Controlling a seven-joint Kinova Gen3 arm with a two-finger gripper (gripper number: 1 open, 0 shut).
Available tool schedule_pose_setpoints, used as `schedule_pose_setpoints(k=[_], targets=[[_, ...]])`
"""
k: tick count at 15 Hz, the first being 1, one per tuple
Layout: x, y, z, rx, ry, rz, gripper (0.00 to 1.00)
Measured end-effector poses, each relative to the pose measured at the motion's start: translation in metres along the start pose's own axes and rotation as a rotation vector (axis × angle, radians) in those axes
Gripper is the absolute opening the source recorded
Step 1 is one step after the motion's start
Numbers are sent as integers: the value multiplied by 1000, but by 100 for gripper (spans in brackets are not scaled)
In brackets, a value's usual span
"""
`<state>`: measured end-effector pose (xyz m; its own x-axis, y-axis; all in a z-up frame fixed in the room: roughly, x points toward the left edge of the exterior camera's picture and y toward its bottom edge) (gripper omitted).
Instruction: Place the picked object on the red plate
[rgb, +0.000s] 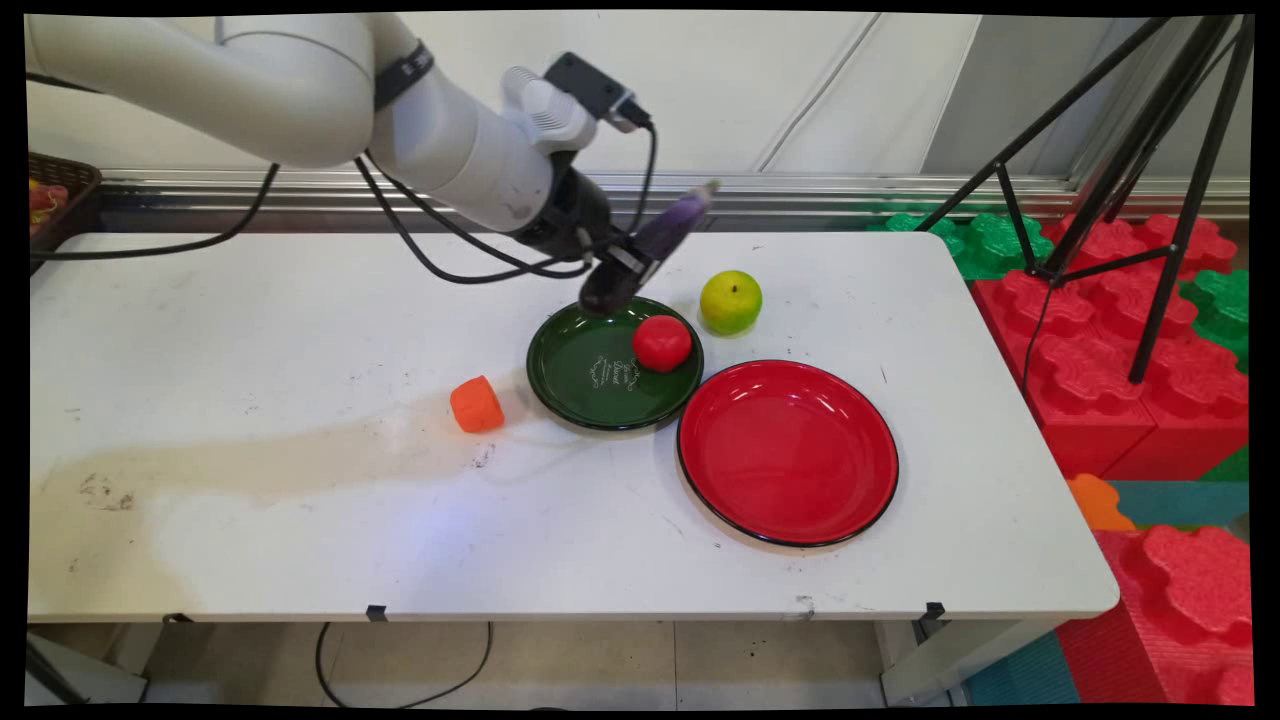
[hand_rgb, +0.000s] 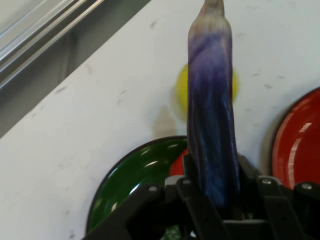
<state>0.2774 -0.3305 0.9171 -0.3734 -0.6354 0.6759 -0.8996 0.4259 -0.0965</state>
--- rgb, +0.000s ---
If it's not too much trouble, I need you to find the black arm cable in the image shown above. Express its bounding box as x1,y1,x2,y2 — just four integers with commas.
30,162,282,262

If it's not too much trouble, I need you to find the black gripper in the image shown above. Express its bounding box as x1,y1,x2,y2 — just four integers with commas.
512,163,663,289

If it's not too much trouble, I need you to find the white wall cable duct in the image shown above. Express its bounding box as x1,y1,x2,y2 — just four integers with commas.
753,12,883,174

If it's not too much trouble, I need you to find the orange foam piece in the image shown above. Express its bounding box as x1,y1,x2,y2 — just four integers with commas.
1065,473,1138,532

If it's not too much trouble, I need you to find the red toy tomato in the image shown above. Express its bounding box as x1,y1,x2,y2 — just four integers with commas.
631,314,694,374

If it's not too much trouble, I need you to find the black floor cable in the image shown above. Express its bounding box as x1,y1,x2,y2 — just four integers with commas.
315,621,494,710

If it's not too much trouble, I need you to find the dark green plate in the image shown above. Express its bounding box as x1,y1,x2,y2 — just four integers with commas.
526,296,706,433

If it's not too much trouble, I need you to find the red plate with black rim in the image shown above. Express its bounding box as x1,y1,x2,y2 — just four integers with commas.
677,359,900,549

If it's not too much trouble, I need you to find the brown wicker basket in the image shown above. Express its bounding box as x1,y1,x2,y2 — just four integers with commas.
28,151,104,277

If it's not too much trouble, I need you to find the grey table base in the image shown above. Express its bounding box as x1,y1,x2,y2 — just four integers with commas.
25,630,148,706

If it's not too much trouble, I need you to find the black camera cable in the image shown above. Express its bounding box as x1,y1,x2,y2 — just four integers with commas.
354,118,659,287

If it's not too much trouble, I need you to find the green foam block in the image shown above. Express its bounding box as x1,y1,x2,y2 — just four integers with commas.
868,204,1057,282
1179,267,1251,373

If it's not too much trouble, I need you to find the black tripod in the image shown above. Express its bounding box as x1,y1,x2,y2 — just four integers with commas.
915,14,1255,386

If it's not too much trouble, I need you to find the purple toy eggplant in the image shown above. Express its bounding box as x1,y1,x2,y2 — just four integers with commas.
577,179,723,320

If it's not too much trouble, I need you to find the aluminium wall rail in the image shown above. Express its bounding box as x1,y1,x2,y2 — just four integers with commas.
98,167,1251,234

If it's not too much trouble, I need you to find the teal foam mat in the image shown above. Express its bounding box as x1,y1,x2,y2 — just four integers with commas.
1105,480,1251,531

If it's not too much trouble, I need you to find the orange toy carrot piece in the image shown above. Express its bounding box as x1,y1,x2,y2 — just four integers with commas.
449,375,507,435

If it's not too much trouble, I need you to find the white table leg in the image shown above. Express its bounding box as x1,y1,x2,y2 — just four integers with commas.
879,618,1063,707

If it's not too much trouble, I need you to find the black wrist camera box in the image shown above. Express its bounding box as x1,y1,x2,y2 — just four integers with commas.
543,51,655,135

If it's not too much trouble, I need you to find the large red foam block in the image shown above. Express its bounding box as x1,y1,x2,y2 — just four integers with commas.
1055,524,1256,707

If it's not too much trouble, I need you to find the green toy apple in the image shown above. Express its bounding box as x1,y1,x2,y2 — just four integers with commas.
699,270,764,337

